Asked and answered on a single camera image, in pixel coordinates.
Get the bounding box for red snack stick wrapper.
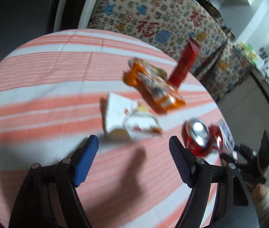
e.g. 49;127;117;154
168;38;201;89

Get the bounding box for crushed red soda can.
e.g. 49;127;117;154
184;118;224;157

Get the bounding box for orange snack bag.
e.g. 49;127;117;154
123;57;185;111

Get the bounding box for steel pot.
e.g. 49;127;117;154
222;26;236;41

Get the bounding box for patterned floral fabric cover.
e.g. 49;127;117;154
88;0;253;101

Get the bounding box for clear plastic box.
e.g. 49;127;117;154
218;119;235;154

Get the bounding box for green yellow containers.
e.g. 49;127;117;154
237;42;258;60

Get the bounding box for right hand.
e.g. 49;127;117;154
249;183;268;203

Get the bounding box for pink striped tablecloth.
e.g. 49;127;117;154
0;29;222;227

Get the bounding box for black frying pan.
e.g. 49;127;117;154
196;0;221;20

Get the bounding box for white paper carton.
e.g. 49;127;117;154
103;92;163;140

